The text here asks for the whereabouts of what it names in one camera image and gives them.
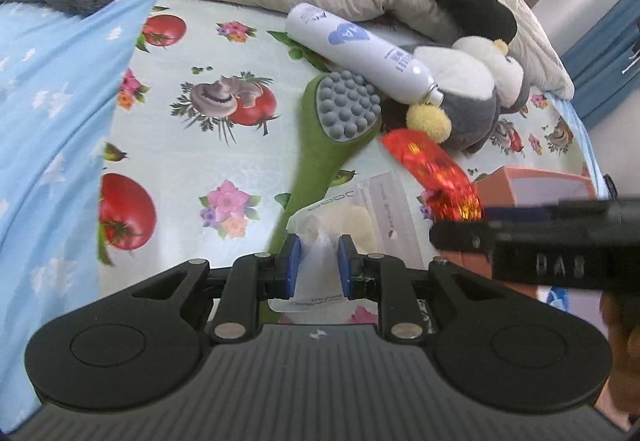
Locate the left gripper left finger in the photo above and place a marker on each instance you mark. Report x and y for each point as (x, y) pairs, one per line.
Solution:
(251, 280)

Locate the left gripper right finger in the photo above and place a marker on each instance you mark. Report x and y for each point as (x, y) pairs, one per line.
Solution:
(386, 281)

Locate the red foil wrapper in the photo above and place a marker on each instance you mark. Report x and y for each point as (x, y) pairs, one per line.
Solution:
(448, 194)

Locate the blue tissue packet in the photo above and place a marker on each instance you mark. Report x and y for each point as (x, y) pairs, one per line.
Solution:
(557, 297)

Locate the person's right hand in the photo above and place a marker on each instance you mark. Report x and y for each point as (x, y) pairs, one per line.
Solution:
(620, 397)

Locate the orange cardboard box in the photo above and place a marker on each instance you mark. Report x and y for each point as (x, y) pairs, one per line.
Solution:
(519, 186)

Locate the fruit print tablecloth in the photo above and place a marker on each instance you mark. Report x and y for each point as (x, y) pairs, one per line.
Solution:
(178, 183)

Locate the green massage brush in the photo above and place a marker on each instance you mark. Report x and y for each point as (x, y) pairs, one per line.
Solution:
(339, 114)

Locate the blue curtain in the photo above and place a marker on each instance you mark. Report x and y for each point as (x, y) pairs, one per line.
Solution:
(604, 63)

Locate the grey penguin plush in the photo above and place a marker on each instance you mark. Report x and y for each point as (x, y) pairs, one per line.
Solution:
(477, 81)

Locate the white spray bottle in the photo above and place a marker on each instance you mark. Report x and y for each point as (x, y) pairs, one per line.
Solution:
(391, 69)

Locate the blue star bedsheet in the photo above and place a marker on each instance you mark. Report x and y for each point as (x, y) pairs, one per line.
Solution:
(59, 78)

